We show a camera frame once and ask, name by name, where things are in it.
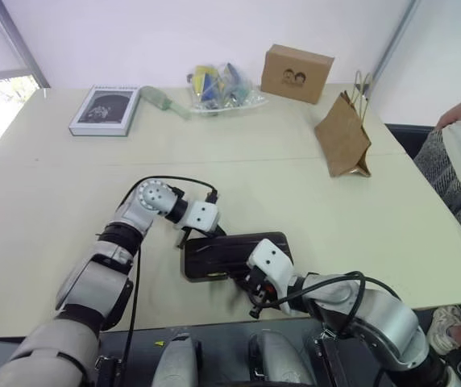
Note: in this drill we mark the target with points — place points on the black metal table clamp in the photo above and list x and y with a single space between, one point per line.
109 371

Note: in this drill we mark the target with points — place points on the bystander in patterned trousers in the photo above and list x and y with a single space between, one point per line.
460 181

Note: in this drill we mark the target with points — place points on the grey wall corner post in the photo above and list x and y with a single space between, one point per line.
397 36

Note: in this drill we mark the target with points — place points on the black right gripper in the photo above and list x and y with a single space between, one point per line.
260 296

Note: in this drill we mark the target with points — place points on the white book with dark cover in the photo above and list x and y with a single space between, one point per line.
103 111

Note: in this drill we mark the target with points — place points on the black seat beside table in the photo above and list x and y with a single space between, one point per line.
409 139

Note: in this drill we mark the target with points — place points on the black metal table bracket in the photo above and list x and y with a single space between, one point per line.
331 363

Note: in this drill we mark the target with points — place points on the brown cardboard box with print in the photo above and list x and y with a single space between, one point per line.
295 74

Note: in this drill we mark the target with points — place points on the clear bag of colourful items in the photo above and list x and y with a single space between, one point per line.
224 88

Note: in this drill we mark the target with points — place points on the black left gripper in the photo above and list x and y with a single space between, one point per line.
186 235

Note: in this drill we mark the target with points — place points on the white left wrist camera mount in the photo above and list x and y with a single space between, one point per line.
200 213

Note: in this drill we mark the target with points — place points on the white sneaker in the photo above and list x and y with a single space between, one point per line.
444 328

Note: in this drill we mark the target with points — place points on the grey rounded leg shell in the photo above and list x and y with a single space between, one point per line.
176 363
281 363

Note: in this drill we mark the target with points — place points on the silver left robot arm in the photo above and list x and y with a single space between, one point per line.
93 282

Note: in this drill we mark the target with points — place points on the grey window frame post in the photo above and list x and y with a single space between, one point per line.
17 38

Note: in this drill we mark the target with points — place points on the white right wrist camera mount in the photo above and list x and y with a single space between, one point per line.
271 258

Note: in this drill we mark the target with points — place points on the dark screwdriver bit case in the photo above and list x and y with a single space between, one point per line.
222 254

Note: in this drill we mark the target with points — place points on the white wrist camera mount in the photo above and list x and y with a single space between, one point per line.
271 258
200 213

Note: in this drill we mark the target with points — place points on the pale green wrapped item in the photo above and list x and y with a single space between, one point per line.
162 100

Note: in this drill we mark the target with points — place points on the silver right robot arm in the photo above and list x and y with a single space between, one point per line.
371 314

